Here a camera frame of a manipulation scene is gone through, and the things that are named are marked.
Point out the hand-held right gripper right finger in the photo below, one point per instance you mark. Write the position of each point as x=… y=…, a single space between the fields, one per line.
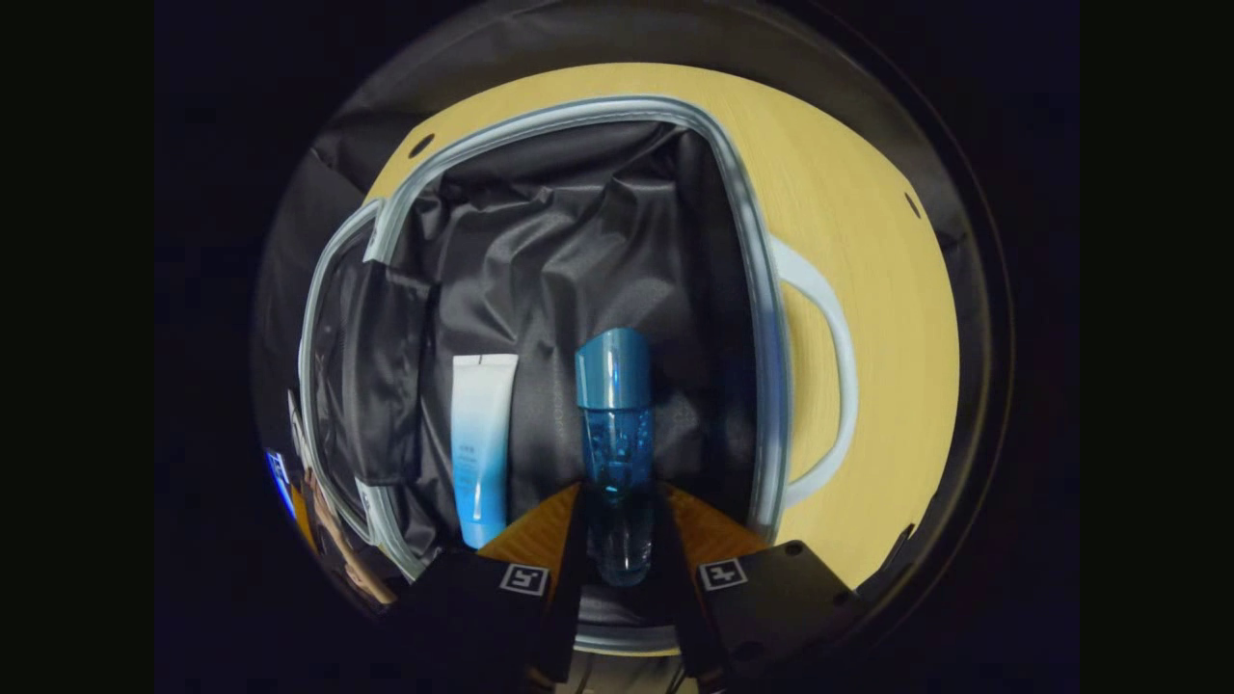
x=680 y=578

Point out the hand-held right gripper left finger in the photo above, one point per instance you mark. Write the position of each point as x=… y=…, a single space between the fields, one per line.
x=574 y=578

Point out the light blue small suitcase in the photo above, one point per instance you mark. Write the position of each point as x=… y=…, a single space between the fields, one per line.
x=540 y=251

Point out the white blue skincare tube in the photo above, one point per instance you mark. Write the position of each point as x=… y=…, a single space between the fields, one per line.
x=482 y=434

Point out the blue capped clear bottle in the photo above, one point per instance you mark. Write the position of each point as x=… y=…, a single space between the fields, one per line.
x=615 y=414

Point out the black backdrop cloth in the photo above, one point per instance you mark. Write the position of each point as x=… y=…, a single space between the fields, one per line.
x=337 y=154

